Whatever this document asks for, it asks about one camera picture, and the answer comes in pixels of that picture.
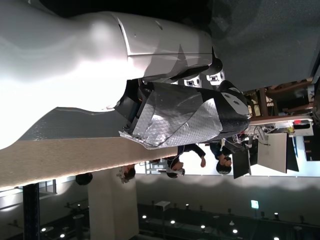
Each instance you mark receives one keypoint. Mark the white desk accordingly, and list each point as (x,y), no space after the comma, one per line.
(280,119)

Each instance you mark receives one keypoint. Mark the person in dark jacket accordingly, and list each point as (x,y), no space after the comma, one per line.
(190,151)
(222,160)

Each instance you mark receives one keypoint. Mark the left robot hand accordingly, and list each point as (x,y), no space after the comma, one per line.
(62,62)

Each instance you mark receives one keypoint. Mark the black monitor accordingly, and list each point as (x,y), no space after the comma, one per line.
(241,163)

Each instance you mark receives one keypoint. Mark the dark-haired person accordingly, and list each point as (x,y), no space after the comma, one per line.
(83,178)
(128,172)

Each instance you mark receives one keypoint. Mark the green exit sign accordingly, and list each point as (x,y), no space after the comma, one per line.
(255,204)

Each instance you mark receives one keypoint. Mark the dark blue column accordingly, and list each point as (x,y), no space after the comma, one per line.
(31,212)

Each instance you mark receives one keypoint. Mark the white square pillar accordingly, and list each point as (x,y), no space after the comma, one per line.
(112,205)

